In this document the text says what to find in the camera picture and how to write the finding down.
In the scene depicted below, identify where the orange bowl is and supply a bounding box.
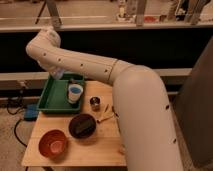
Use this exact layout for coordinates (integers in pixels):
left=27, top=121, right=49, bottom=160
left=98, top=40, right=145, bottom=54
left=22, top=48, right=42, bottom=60
left=38, top=129, right=67, bottom=159

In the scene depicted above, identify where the small metal cup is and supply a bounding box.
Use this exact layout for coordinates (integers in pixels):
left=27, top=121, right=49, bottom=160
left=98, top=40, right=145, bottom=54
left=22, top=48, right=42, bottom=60
left=90, top=97, right=100, bottom=111

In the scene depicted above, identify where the black cable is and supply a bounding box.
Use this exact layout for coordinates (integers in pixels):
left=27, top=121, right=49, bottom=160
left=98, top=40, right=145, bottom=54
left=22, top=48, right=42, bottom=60
left=5, top=89, right=28, bottom=148

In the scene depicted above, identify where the dark purple bowl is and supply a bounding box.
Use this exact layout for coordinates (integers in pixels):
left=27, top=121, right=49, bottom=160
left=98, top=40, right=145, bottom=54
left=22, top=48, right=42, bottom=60
left=69, top=114, right=96, bottom=139

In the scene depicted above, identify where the white cup blue inside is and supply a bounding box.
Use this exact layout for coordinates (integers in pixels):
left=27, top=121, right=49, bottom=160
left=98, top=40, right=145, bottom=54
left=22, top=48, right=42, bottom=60
left=68, top=84, right=83, bottom=104

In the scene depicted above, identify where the wooden spoon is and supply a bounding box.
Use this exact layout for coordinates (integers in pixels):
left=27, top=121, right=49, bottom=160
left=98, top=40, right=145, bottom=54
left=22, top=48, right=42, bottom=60
left=97, top=104, right=114, bottom=123

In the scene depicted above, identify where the blue power box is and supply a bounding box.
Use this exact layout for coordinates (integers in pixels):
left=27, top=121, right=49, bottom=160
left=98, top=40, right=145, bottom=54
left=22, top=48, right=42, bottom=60
left=24, top=104, right=39, bottom=121

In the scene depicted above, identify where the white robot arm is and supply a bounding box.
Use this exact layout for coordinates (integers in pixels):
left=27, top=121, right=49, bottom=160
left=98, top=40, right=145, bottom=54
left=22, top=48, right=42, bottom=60
left=26, top=28, right=184, bottom=171

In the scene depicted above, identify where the dark item in bowl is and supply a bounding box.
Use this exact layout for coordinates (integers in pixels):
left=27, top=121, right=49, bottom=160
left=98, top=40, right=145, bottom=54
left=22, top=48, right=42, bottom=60
left=75, top=120, right=94, bottom=135

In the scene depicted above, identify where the green plastic tray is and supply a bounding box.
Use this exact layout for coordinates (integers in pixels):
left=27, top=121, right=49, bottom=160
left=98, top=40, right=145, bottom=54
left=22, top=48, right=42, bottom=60
left=37, top=73, right=85, bottom=114

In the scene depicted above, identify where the small dark object in tray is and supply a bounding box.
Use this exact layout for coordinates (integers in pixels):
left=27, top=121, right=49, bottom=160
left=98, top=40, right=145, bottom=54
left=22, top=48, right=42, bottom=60
left=68, top=78, right=77, bottom=84

